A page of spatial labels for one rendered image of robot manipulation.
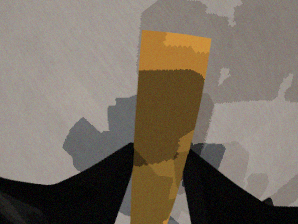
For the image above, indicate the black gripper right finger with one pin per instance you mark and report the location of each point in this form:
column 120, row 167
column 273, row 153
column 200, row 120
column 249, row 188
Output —
column 214, row 199

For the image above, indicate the orange bar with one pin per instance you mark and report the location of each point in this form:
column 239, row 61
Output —
column 170, row 86

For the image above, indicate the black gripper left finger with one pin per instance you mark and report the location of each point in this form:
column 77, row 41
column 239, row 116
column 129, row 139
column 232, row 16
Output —
column 90, row 197

